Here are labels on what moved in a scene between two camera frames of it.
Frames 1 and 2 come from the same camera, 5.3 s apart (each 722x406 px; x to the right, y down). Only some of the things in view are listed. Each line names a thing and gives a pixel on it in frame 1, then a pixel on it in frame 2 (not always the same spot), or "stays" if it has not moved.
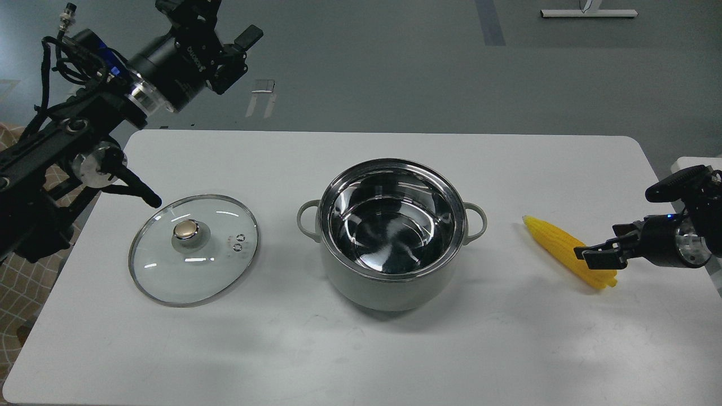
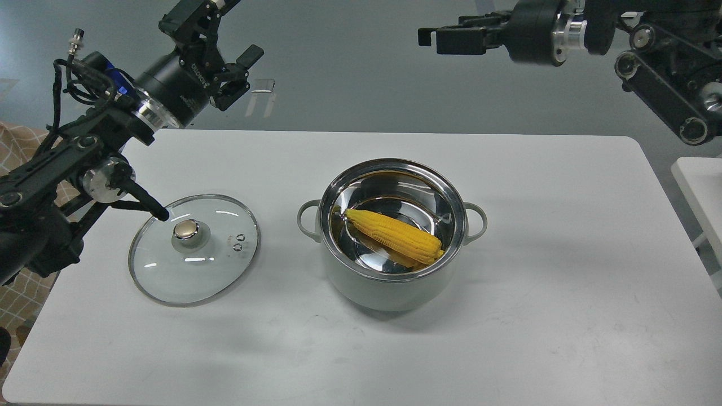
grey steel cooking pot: [392, 231] stays
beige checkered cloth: [28, 285] stays
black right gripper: [667, 239] to [538, 31]
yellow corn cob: [562, 248] to [401, 236]
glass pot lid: [189, 250] stays
